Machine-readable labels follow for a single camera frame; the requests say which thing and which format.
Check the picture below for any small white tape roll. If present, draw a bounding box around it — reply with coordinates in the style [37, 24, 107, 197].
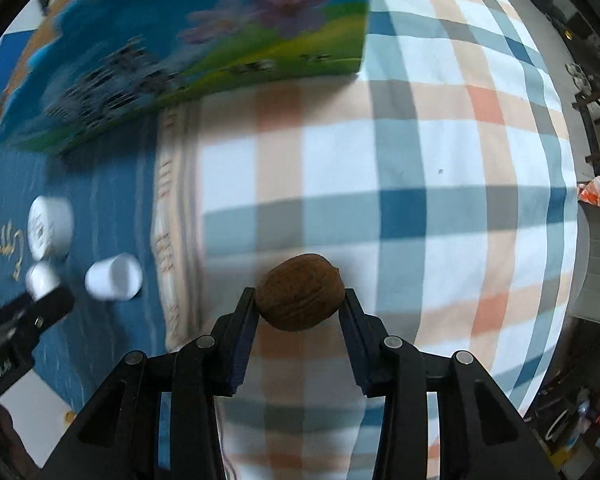
[84, 254, 143, 301]

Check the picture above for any printed cardboard box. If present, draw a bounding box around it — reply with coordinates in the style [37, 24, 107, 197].
[0, 0, 370, 153]

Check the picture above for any large white tape roll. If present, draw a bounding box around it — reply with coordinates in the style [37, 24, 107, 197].
[28, 196, 74, 261]

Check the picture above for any blue cushion pad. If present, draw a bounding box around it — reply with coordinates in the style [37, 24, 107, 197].
[0, 29, 34, 103]

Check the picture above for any grey sofa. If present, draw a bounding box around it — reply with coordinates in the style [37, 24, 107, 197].
[568, 203, 600, 323]

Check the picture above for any brown walnut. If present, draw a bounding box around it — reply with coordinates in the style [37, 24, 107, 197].
[254, 254, 346, 332]

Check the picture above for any blue striped cloth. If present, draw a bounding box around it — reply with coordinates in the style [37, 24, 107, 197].
[0, 109, 202, 470]

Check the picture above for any operator hand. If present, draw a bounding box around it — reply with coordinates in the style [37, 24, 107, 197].
[0, 404, 40, 479]

